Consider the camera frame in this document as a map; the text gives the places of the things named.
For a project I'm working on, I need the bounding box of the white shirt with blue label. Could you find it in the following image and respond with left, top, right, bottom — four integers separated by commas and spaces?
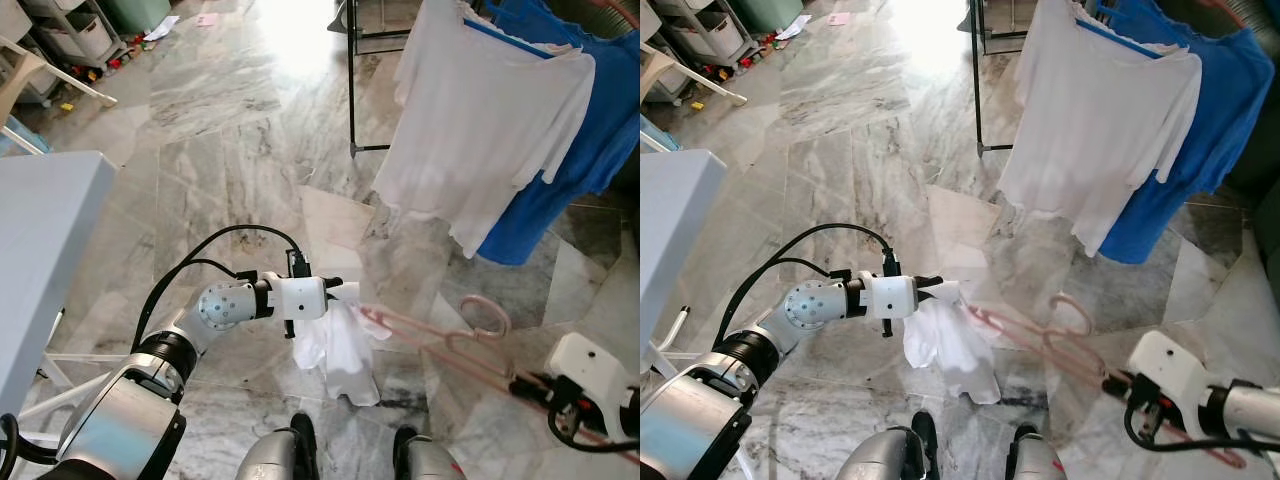
903, 283, 1004, 407
292, 283, 393, 407

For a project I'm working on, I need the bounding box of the cream plastic chair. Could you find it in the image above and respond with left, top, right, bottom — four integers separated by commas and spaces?
0, 35, 119, 136
640, 45, 749, 109

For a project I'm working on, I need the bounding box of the pale blue folding table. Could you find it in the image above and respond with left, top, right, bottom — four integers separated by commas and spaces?
640, 150, 729, 441
0, 150, 117, 451

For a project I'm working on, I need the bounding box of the silver robot leg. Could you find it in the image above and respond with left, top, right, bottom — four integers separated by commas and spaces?
235, 412, 321, 480
392, 427, 467, 480
1003, 424, 1073, 480
835, 410, 938, 480

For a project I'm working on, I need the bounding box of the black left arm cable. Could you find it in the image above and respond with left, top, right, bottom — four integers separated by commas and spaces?
130, 224, 307, 353
720, 222, 901, 346

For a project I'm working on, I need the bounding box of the blue t-shirt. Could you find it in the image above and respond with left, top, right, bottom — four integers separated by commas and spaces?
478, 0, 641, 267
1095, 0, 1276, 267

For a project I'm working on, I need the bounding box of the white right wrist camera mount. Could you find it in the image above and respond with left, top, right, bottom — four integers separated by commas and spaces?
1128, 330, 1217, 409
545, 332, 641, 411

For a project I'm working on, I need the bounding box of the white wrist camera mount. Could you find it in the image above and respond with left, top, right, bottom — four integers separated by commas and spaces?
865, 271, 922, 321
545, 332, 641, 411
1128, 330, 1217, 409
272, 272, 329, 323

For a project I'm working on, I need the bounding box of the grey storage rack with bins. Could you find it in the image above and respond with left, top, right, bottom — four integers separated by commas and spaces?
655, 0, 761, 66
18, 0, 131, 73

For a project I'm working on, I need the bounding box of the silver robot left leg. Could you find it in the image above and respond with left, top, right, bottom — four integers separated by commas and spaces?
235, 412, 321, 480
835, 410, 938, 480

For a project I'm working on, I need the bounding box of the blue plastic hanger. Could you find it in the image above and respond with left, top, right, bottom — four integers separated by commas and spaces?
1075, 0, 1169, 61
460, 0, 563, 61

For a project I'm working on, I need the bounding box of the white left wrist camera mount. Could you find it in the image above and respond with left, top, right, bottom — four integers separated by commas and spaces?
272, 272, 329, 323
865, 271, 922, 321

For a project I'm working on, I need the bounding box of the pink plastic hanger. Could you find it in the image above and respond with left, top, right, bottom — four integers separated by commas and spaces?
358, 294, 641, 463
965, 292, 1251, 469

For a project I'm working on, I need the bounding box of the off-white t-shirt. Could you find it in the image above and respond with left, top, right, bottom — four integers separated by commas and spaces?
997, 0, 1204, 259
372, 0, 598, 259

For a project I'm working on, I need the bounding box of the silver robot right leg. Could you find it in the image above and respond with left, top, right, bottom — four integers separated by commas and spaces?
392, 427, 467, 480
1003, 424, 1073, 480

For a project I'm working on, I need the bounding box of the green plastic bin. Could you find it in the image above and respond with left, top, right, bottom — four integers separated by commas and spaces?
98, 0, 173, 36
728, 0, 806, 33

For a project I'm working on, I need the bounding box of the black metal clothes rack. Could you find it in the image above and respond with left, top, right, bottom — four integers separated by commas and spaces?
968, 0, 1041, 154
345, 0, 416, 154

